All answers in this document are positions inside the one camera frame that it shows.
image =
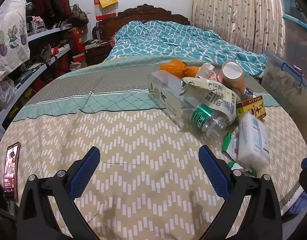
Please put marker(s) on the yellow red cardboard box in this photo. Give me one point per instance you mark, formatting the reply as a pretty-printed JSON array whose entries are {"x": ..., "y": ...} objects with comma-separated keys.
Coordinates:
[{"x": 253, "y": 107}]

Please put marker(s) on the small orange fruit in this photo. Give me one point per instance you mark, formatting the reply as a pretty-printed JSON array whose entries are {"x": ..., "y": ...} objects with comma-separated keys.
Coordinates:
[{"x": 192, "y": 71}]

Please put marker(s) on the dark wooden nightstand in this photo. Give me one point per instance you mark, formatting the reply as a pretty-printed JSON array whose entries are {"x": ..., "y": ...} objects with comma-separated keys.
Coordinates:
[{"x": 98, "y": 52}]

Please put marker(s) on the red paper bag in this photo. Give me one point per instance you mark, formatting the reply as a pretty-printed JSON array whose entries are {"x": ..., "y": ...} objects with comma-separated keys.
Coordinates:
[{"x": 77, "y": 45}]

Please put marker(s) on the red yellow wall calendar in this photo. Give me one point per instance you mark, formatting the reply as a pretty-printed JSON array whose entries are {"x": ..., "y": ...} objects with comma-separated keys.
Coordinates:
[{"x": 106, "y": 0}]

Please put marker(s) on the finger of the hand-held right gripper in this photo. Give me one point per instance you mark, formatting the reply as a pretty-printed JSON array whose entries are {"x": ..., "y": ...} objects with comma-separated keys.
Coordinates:
[{"x": 306, "y": 163}]

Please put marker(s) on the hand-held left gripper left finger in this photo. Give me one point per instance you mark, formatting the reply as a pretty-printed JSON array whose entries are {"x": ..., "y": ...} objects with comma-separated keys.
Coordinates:
[{"x": 86, "y": 170}]

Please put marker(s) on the carved wooden headboard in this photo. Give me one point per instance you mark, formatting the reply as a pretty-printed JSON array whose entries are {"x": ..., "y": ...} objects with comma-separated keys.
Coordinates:
[{"x": 143, "y": 12}]

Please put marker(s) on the white green carton box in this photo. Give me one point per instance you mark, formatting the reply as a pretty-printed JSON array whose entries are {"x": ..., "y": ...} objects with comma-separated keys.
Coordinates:
[{"x": 166, "y": 92}]

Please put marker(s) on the beige leaf print curtain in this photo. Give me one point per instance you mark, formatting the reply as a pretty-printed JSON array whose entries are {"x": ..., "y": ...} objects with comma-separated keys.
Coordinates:
[{"x": 231, "y": 12}]

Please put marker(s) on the white paper cup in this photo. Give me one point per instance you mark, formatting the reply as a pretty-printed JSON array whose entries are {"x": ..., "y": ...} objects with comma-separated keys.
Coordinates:
[{"x": 232, "y": 70}]

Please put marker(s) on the white wet wipes pack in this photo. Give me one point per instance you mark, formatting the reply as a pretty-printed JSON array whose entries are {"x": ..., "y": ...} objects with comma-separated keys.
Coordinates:
[{"x": 253, "y": 140}]

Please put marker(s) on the pile of dark red clothes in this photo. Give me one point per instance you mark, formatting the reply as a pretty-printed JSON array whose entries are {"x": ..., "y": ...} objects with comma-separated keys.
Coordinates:
[{"x": 49, "y": 2}]

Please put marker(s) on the smartphone in brown case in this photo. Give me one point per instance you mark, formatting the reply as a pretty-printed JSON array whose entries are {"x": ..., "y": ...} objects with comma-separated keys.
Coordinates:
[{"x": 11, "y": 170}]

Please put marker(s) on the beige round waste bin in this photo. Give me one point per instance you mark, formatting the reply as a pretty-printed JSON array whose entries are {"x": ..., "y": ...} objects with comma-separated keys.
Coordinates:
[{"x": 302, "y": 127}]

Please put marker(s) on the pink drink bottle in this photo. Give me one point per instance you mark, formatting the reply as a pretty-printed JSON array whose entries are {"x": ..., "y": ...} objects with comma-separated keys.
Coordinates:
[{"x": 237, "y": 85}]

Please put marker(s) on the teal white patterned quilt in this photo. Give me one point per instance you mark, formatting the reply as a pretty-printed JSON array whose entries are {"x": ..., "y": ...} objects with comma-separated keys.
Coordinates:
[{"x": 168, "y": 40}]

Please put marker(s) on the green label plastic bottle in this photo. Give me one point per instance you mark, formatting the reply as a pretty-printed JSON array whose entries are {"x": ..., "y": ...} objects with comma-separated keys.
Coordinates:
[{"x": 201, "y": 118}]

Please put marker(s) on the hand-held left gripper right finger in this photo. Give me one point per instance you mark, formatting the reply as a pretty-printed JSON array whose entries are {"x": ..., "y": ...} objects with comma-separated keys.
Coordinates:
[{"x": 213, "y": 172}]

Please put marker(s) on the green white sachet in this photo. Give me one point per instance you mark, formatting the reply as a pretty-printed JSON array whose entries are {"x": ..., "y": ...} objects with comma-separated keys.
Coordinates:
[
  {"x": 234, "y": 166},
  {"x": 231, "y": 145}
]

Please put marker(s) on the white plastic bag on shelf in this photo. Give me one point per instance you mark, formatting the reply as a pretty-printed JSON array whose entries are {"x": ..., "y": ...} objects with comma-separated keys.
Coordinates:
[{"x": 3, "y": 92}]

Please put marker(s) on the large orange fruit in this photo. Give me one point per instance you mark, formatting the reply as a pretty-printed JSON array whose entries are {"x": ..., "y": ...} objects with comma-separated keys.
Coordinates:
[{"x": 172, "y": 68}]

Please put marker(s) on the zigzag patterned bed sheet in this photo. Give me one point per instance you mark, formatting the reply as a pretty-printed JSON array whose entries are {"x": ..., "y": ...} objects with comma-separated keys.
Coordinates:
[{"x": 133, "y": 135}]

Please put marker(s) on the checkered bag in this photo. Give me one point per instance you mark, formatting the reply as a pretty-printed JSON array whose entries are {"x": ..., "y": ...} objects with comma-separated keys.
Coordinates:
[{"x": 36, "y": 27}]

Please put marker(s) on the cream green snack wrapper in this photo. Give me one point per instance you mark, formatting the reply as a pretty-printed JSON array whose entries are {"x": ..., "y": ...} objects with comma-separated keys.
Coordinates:
[{"x": 211, "y": 92}]

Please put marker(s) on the white plant print cloth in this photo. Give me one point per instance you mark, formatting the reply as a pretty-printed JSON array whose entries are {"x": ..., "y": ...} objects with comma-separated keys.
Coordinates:
[{"x": 11, "y": 30}]

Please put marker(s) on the grey metal shelf rack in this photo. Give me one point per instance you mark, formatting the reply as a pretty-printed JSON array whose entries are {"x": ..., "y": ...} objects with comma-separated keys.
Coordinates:
[{"x": 43, "y": 33}]

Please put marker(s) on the brown handbag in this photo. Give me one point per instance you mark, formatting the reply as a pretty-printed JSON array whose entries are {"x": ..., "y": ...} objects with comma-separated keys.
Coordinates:
[{"x": 78, "y": 16}]

